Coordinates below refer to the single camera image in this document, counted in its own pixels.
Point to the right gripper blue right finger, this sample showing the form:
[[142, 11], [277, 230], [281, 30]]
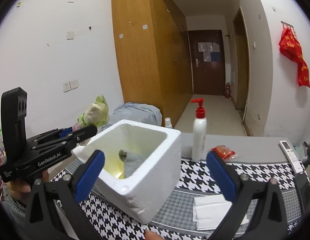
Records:
[[225, 176]]

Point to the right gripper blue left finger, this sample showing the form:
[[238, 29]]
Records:
[[86, 175]]

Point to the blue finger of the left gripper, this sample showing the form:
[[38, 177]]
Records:
[[65, 132]]

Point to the yellow textured sponge cloth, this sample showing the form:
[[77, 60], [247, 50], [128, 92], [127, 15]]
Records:
[[113, 165]]

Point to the grey cloth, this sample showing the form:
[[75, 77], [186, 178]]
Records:
[[132, 162]]

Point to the white towel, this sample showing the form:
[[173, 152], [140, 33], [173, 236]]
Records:
[[209, 211]]

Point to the white styrofoam box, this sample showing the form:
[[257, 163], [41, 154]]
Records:
[[142, 166]]

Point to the person left hand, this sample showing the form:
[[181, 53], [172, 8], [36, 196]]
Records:
[[19, 190]]

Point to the person right hand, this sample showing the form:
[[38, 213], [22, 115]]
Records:
[[150, 235]]

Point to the red snack packet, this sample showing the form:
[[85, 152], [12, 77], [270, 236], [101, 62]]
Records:
[[224, 152]]

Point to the white lotion pump bottle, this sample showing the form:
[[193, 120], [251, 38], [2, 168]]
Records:
[[199, 131]]

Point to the light blue draped cloth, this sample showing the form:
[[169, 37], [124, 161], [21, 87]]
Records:
[[139, 112]]

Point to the white remote control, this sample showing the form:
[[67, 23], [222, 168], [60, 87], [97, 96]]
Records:
[[292, 158]]

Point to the clear blue spray bottle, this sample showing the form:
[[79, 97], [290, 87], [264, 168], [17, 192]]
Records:
[[168, 123]]

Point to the black smartphone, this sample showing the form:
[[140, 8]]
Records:
[[302, 187]]

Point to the red fire extinguisher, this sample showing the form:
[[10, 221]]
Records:
[[227, 90]]

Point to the wooden wardrobe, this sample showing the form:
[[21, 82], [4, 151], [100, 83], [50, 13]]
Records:
[[152, 52]]

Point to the dark brown entrance door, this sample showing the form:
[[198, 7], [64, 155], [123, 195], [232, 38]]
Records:
[[208, 62]]

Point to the red hanging bag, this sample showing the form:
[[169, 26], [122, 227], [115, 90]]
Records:
[[290, 47]]

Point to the white wall switch plates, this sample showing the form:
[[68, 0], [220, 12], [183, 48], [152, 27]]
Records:
[[71, 85]]

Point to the side doorway wooden frame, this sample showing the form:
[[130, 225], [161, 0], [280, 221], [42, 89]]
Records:
[[243, 58]]

